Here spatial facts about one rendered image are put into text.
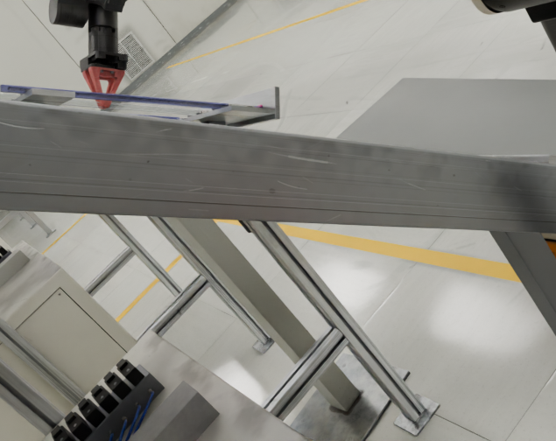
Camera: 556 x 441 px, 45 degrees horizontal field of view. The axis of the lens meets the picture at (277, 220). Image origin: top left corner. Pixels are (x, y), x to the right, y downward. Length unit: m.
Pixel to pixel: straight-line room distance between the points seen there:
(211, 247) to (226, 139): 1.00
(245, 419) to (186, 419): 0.08
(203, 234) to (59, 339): 0.67
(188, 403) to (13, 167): 0.51
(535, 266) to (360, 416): 0.61
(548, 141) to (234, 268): 0.75
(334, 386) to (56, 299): 0.79
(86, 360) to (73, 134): 1.60
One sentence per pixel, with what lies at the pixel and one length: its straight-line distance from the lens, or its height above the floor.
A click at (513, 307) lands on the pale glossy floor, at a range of 1.68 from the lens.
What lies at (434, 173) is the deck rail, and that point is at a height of 0.83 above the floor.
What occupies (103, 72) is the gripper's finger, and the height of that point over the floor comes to 0.97.
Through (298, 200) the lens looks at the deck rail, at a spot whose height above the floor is 0.90.
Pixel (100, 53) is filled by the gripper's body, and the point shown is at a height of 1.01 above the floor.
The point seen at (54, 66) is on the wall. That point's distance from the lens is 8.72.
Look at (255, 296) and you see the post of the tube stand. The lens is 1.50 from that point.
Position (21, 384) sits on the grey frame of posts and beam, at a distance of 1.17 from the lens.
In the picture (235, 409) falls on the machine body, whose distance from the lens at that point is 0.86.
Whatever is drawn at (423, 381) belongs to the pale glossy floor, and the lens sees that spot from 1.65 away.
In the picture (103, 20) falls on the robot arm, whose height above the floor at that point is 1.05.
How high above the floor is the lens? 1.08
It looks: 23 degrees down
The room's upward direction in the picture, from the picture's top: 39 degrees counter-clockwise
